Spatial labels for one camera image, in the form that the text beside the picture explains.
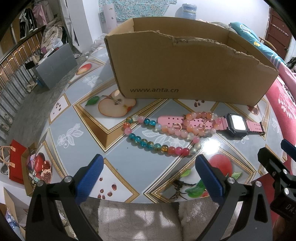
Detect pink strap smartwatch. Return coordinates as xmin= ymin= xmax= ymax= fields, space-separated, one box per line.
xmin=157 ymin=113 xmax=265 ymax=138

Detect multicolour bead bracelet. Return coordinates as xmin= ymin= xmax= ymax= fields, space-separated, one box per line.
xmin=122 ymin=114 xmax=202 ymax=156

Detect pink peach bead bracelet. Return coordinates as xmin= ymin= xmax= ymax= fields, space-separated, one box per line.
xmin=154 ymin=111 xmax=222 ymax=144

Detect red floral blanket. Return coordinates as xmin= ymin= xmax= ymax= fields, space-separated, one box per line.
xmin=264 ymin=62 xmax=296 ymax=241

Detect red paper bag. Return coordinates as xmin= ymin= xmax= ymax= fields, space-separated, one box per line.
xmin=9 ymin=140 xmax=27 ymax=184

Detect brown paper bag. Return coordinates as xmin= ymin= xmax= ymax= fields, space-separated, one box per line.
xmin=21 ymin=143 xmax=39 ymax=197

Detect brown wooden door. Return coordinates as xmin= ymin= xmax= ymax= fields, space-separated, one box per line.
xmin=264 ymin=8 xmax=292 ymax=60

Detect blue patterned pillow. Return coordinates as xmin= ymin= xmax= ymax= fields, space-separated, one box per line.
xmin=229 ymin=22 xmax=285 ymax=68

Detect brown cardboard box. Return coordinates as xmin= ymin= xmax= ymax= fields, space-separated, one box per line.
xmin=104 ymin=17 xmax=279 ymax=106

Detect metal balcony railing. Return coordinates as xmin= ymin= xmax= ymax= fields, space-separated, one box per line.
xmin=1 ymin=27 xmax=45 ymax=143

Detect grey storage box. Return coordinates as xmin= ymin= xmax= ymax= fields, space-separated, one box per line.
xmin=33 ymin=43 xmax=77 ymax=90

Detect blue water jug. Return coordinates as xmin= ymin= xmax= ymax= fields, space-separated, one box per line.
xmin=181 ymin=4 xmax=197 ymax=20

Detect hanging clothes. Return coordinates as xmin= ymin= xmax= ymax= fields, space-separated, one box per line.
xmin=18 ymin=1 xmax=54 ymax=40

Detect blue floral hanging cloth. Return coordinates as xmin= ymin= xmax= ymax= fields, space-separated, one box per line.
xmin=98 ymin=0 xmax=177 ymax=22

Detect white cylindrical appliance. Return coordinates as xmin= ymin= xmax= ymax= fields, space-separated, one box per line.
xmin=103 ymin=4 xmax=117 ymax=33

